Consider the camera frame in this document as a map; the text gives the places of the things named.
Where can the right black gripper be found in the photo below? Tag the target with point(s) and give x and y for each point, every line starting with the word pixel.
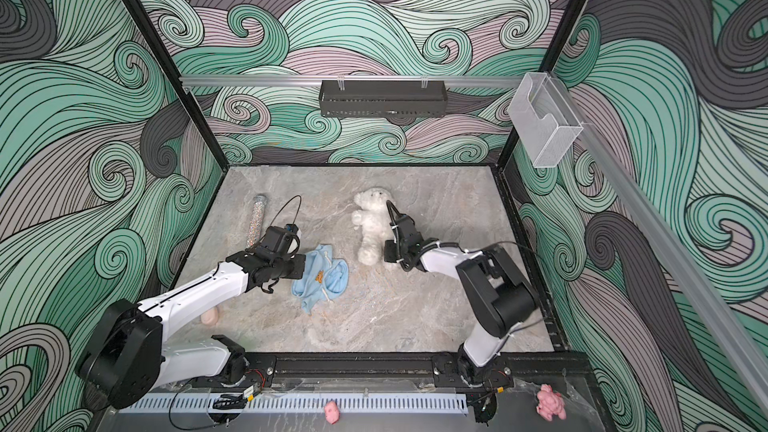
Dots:
pixel 388 244

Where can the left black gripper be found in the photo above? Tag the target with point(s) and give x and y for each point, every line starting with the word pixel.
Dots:
pixel 299 264

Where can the white teddy bear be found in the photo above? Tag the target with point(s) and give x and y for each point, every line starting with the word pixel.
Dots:
pixel 372 218

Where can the light blue teddy hoodie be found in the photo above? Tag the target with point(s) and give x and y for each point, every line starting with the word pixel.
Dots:
pixel 324 278

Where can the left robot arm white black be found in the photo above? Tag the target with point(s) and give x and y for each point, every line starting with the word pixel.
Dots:
pixel 127 354

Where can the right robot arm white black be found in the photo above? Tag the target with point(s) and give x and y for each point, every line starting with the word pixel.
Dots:
pixel 499 294

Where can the clear tube with beads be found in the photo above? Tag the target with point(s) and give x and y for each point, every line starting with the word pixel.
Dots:
pixel 257 219

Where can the small peach pink ball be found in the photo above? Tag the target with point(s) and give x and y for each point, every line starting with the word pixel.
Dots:
pixel 210 317

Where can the small pink toy piece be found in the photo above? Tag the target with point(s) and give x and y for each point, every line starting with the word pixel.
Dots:
pixel 332 412

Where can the pink plush toy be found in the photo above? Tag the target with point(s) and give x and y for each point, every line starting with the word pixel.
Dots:
pixel 550 404

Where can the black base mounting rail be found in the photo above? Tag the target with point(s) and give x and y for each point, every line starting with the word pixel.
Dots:
pixel 354 366

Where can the black wall-mounted tray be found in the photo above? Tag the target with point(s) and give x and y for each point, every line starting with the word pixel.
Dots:
pixel 382 99

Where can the clear acrylic wall holder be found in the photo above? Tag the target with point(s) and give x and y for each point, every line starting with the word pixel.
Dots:
pixel 545 118

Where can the aluminium rail back wall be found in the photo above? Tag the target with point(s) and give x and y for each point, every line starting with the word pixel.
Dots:
pixel 276 80

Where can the aluminium rail wall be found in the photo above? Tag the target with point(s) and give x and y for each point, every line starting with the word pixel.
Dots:
pixel 739 347
pixel 276 80

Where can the white slotted cable duct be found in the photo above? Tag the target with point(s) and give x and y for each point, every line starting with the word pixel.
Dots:
pixel 309 403

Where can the aluminium rail right wall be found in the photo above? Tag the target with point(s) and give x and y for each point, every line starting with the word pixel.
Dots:
pixel 739 347

